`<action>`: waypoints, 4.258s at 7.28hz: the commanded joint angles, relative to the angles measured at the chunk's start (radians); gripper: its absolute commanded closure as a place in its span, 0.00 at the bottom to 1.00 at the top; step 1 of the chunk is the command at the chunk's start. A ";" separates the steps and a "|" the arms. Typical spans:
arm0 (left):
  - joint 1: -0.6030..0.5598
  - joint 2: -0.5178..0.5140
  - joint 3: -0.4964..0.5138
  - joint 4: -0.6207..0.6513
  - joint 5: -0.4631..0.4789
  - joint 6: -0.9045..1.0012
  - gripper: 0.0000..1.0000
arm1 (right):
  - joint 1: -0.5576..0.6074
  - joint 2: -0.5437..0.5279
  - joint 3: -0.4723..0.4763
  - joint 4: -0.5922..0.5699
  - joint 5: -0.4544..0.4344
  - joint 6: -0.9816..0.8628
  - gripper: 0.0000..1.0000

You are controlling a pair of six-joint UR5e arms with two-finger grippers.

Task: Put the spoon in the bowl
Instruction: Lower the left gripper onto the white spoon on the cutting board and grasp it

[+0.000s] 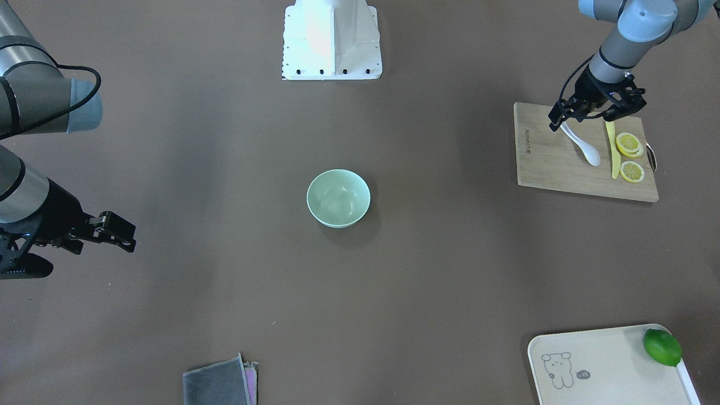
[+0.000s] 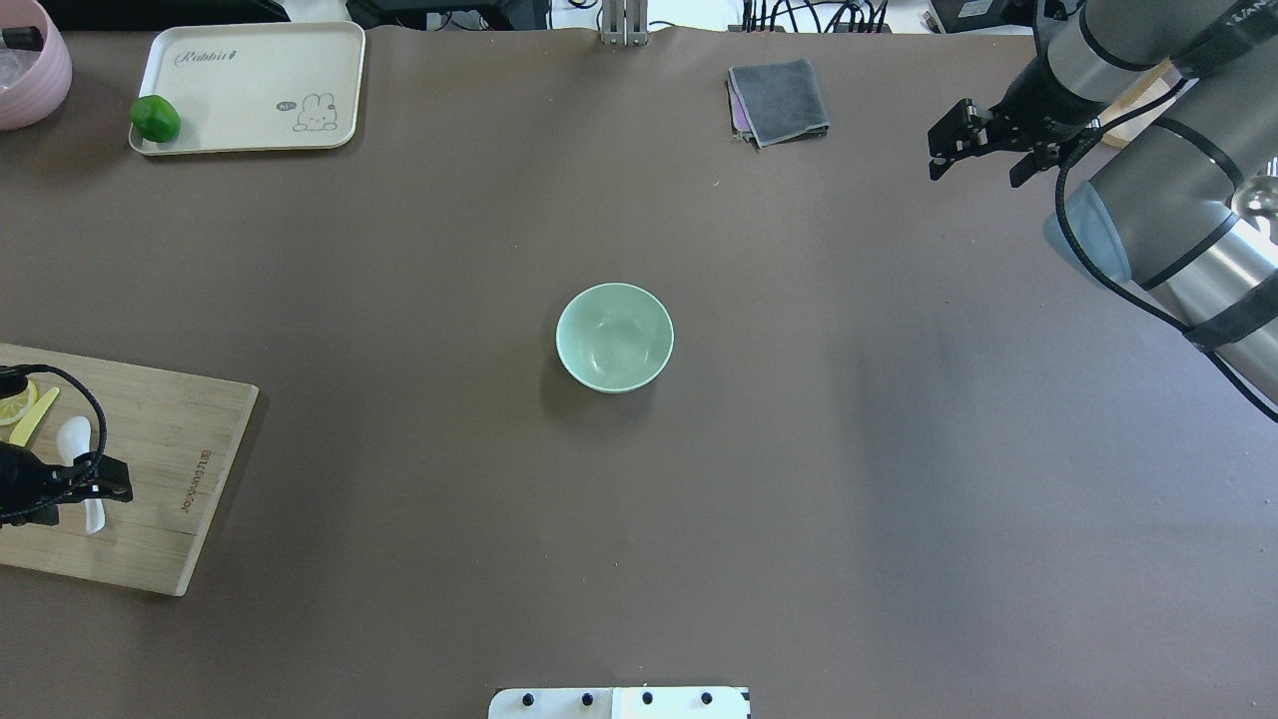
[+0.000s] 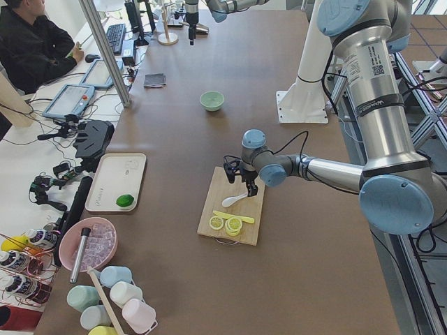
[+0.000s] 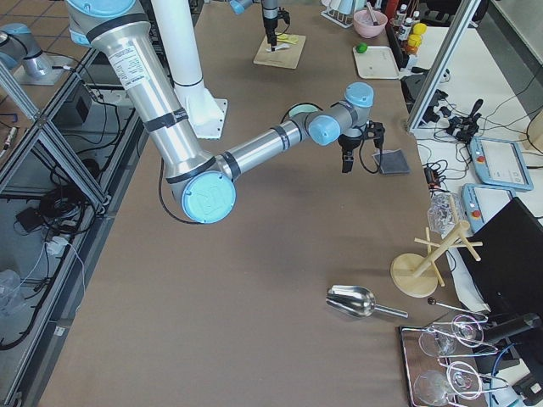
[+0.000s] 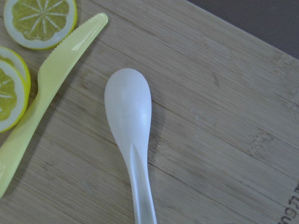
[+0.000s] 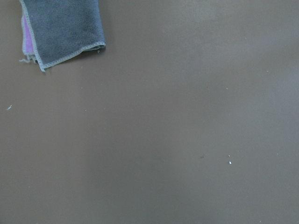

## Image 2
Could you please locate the green lime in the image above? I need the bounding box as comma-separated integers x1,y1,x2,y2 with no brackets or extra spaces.
129,95,181,143

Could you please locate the white plastic spoon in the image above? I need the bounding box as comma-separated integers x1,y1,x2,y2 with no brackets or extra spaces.
56,415,106,535

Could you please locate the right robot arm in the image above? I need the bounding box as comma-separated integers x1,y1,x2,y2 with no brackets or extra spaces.
928,1,1277,418

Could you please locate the metal scoop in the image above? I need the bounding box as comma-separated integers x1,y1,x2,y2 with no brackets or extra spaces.
1229,156,1277,232

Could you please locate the cream rabbit tray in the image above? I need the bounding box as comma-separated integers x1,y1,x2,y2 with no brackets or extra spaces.
129,20,366,156

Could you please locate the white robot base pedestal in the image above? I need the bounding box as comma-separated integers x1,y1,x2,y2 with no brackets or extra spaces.
487,685,751,718

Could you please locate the wooden stand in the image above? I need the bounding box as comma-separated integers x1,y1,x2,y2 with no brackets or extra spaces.
1098,60,1180,149

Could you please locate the light green bowl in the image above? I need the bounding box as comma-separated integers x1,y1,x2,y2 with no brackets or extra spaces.
555,282,676,395

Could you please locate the pink bowl with ice cubes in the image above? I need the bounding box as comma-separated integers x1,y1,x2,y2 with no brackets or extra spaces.
1,1,72,132

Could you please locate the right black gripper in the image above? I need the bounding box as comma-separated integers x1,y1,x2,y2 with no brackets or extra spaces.
927,97,1062,188

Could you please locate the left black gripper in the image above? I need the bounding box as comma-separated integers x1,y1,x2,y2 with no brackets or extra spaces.
1,441,134,526

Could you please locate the grey folded cloth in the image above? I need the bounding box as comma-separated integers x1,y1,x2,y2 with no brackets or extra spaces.
725,57,831,149

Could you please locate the aluminium frame post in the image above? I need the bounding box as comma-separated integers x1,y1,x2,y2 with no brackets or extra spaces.
599,0,651,47

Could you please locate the yellow plastic knife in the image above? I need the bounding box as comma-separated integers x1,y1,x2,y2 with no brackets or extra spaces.
8,386,61,447

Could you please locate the upper lemon slice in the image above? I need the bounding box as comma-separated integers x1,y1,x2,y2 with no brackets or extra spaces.
0,378,38,427

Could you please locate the bamboo cutting board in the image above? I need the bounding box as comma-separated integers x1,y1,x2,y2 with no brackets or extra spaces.
1,345,259,596

